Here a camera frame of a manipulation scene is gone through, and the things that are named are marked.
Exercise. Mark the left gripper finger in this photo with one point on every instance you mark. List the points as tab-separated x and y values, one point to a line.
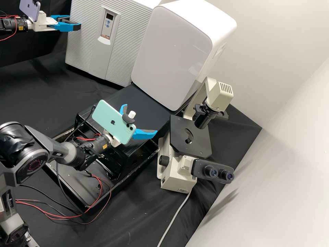
63	18
65	27

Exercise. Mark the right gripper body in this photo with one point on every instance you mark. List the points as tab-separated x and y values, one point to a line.
115	143

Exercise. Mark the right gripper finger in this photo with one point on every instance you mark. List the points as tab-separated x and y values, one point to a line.
142	135
123	107

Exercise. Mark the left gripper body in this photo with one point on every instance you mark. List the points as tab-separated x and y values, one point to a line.
42	24

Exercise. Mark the incubator door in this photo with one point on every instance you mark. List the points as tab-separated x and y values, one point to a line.
84	38

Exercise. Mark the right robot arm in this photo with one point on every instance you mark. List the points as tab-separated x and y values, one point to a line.
64	151

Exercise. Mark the cream microscope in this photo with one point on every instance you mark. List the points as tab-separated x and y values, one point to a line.
177	177

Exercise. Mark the black tray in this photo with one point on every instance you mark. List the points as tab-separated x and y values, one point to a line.
77	189

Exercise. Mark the white box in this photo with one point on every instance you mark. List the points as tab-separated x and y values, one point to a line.
174	51

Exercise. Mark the right wrist camera phone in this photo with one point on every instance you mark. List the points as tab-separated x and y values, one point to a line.
108	121

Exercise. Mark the wrist camera phone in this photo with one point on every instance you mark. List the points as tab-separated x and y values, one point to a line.
108	121
29	7

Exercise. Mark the left wrist camera phone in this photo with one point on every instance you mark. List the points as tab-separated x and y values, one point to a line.
29	7

